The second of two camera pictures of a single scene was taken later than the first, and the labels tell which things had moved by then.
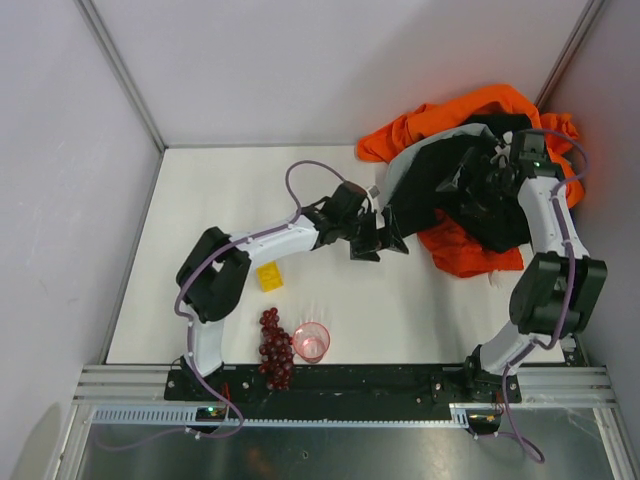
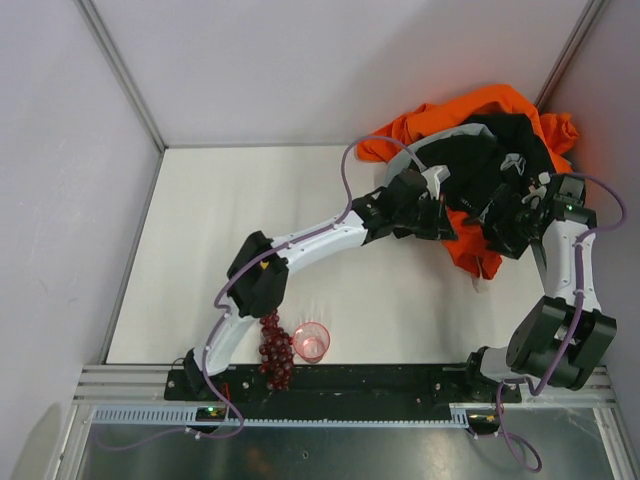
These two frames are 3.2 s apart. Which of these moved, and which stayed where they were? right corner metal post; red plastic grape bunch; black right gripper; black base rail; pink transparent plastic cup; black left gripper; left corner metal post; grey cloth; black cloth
Moved: black cloth; black left gripper; black right gripper
Stayed: black base rail; pink transparent plastic cup; red plastic grape bunch; grey cloth; left corner metal post; right corner metal post
